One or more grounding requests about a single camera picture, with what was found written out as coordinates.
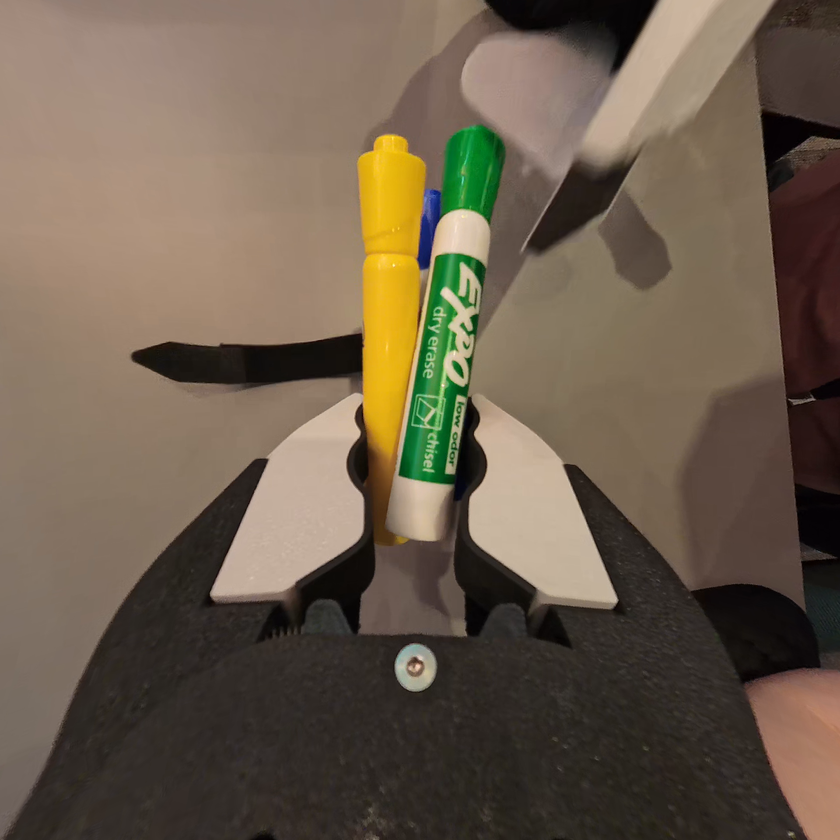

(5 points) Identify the black padded wrist rest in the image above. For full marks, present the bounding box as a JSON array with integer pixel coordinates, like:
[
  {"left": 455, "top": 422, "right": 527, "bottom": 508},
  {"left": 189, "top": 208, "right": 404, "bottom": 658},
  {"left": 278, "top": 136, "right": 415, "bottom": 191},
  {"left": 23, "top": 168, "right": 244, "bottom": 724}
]
[{"left": 692, "top": 584, "right": 821, "bottom": 683}]

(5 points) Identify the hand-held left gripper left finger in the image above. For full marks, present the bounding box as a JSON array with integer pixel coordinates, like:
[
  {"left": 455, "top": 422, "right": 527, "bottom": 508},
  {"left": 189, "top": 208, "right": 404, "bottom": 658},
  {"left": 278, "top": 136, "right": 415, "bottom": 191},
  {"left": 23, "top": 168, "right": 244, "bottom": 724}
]
[{"left": 210, "top": 394, "right": 378, "bottom": 611}]

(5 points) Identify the blue dry-erase marker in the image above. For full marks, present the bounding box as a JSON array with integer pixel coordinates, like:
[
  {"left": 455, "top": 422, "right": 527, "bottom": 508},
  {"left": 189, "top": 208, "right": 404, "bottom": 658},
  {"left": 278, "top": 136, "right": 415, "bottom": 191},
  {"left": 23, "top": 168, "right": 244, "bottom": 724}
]
[{"left": 419, "top": 189, "right": 470, "bottom": 503}]

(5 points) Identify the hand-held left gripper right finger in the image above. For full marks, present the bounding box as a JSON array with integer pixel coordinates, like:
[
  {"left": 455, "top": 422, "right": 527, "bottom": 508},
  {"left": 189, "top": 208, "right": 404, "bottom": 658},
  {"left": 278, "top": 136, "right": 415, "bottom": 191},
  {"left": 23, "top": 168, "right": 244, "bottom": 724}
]
[{"left": 453, "top": 394, "right": 619, "bottom": 611}]

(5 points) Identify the green dry-erase marker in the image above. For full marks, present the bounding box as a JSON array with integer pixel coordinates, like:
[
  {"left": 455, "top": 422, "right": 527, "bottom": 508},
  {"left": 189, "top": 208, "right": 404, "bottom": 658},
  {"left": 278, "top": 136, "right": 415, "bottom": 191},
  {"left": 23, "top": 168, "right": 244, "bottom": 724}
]
[{"left": 385, "top": 126, "right": 506, "bottom": 542}]

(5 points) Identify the black hook-and-loop strap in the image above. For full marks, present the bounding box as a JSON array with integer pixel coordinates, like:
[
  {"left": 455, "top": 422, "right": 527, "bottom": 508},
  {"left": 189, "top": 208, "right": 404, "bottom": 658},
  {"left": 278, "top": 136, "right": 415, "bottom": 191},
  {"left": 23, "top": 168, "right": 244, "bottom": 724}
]
[{"left": 131, "top": 333, "right": 365, "bottom": 388}]

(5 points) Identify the yellow highlighter marker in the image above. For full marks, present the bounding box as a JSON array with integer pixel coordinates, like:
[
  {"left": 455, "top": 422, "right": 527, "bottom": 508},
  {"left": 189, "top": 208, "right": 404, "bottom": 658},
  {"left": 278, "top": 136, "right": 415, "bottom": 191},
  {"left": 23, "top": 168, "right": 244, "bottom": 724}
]
[{"left": 357, "top": 134, "right": 427, "bottom": 547}]

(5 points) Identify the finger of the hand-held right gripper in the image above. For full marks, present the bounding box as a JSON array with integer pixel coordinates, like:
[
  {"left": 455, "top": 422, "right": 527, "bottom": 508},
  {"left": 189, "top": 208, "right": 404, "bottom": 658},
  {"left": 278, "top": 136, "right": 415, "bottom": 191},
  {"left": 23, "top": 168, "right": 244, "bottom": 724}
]
[
  {"left": 521, "top": 0, "right": 778, "bottom": 253},
  {"left": 459, "top": 33, "right": 618, "bottom": 172}
]

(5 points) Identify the person's left forearm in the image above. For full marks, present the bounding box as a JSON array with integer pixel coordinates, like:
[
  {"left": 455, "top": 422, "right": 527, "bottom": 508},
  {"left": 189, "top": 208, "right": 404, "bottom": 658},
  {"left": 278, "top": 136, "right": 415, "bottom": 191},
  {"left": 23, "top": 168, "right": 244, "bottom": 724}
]
[{"left": 745, "top": 669, "right": 840, "bottom": 840}]

